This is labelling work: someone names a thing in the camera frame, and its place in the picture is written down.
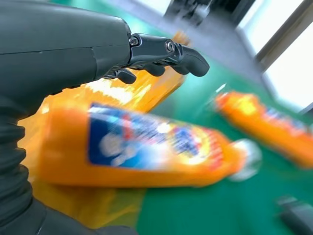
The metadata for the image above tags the orange bottle with clear cap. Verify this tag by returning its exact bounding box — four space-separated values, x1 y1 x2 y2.
35 103 262 189
214 91 313 170

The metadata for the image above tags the yellow tape-wrapped cardboard box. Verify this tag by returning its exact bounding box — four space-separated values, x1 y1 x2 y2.
17 30 191 230

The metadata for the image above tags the green table mat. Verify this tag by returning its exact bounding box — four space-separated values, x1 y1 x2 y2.
49 0 313 235

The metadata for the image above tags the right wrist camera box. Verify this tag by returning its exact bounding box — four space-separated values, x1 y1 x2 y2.
277 196 313 235

